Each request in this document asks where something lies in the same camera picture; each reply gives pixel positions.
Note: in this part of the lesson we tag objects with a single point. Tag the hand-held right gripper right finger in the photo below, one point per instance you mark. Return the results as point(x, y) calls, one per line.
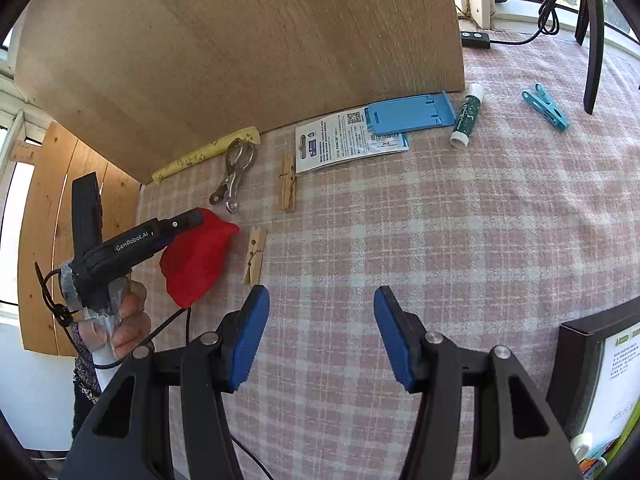
point(394, 340)

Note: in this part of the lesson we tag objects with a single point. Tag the blue phone stand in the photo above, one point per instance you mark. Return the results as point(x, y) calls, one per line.
point(407, 112)

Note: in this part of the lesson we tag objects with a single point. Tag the yellow chopstick packet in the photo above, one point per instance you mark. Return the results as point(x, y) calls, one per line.
point(210, 149)

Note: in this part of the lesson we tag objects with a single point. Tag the pink checked tablecloth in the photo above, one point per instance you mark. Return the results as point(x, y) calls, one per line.
point(450, 225)

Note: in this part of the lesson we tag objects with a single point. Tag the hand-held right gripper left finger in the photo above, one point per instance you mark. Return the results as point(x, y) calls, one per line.
point(249, 332)

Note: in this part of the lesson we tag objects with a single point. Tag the red cloth pouch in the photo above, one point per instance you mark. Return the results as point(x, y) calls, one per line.
point(197, 260)

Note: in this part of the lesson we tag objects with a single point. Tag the large wooden board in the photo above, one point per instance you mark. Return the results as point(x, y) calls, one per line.
point(240, 45)

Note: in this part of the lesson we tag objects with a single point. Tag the metal clamp tool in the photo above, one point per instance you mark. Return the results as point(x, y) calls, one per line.
point(235, 165)

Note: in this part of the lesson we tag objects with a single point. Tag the wooden slat panel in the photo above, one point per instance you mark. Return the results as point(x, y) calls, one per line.
point(45, 240)

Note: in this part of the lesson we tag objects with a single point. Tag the person's left hand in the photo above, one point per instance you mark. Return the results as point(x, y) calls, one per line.
point(132, 322)

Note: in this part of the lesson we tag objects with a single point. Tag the black storage box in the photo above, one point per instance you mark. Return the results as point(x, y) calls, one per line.
point(567, 375)

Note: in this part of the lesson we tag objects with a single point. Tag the teal plastic clothespin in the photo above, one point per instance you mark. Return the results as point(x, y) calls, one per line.
point(547, 108)

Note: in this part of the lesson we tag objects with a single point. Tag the white printed paper sheet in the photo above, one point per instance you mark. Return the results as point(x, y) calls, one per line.
point(617, 385)

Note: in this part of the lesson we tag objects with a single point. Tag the white printed card packet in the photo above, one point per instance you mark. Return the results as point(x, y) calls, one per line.
point(340, 142)

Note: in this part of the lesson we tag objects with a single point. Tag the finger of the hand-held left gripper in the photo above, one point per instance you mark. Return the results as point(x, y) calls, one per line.
point(185, 220)

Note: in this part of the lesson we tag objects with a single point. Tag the green white lip balm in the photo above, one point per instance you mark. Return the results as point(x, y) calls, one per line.
point(466, 117)

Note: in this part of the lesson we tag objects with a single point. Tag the wooden clothespin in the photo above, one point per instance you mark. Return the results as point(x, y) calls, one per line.
point(287, 185)
point(255, 257)

